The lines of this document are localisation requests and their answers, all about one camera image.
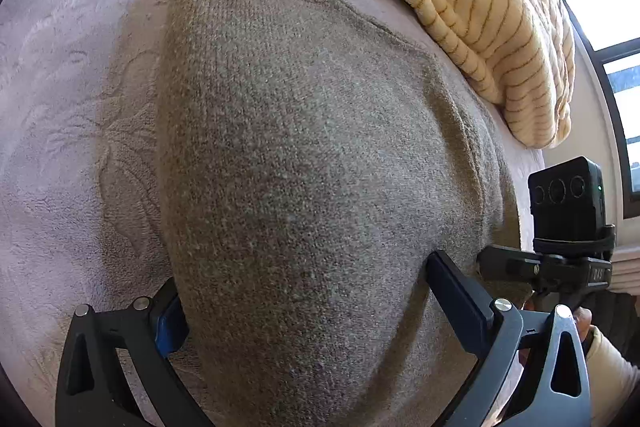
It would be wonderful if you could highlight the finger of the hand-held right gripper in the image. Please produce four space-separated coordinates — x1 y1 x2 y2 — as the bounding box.
476 245 537 282

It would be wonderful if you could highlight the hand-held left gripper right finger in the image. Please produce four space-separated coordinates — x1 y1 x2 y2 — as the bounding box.
425 249 592 427

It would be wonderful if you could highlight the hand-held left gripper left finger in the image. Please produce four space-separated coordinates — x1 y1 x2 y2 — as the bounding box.
54 278 217 427

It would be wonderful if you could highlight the olive knit sweater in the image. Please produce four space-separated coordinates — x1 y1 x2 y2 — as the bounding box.
156 0 535 427

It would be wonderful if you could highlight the person's right forearm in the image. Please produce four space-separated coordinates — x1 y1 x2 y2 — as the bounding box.
582 324 640 427

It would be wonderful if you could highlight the person's right hand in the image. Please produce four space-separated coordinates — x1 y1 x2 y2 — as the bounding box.
517 306 595 365

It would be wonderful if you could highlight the dark framed window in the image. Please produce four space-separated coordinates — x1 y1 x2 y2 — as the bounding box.
512 0 640 220

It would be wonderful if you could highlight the cream striped fleece blanket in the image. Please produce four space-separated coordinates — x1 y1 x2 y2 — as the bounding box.
349 0 577 150

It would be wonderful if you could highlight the lavender embossed bed blanket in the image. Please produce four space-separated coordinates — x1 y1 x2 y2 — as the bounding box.
0 0 551 427

